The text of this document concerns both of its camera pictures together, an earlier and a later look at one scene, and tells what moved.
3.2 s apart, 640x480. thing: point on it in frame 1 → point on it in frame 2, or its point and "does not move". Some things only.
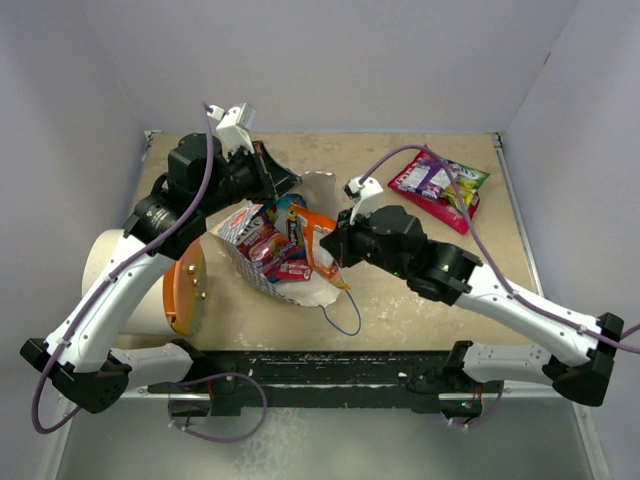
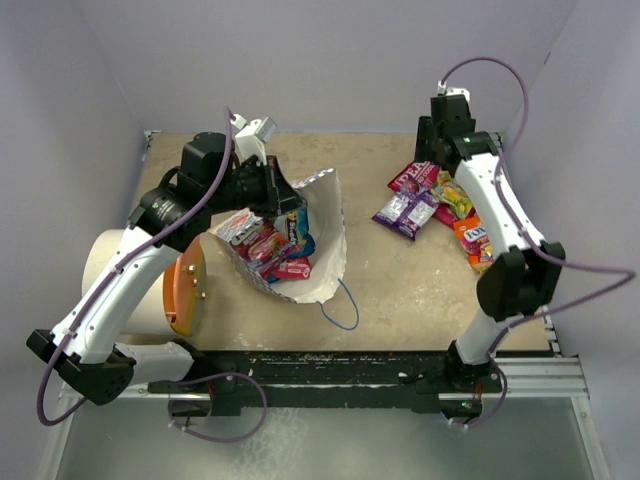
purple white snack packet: (429, 178) → (406, 210)
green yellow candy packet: (461, 191) does not move
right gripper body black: (360, 242) → (426, 139)
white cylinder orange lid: (172, 301) does not move
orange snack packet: (316, 226) → (474, 240)
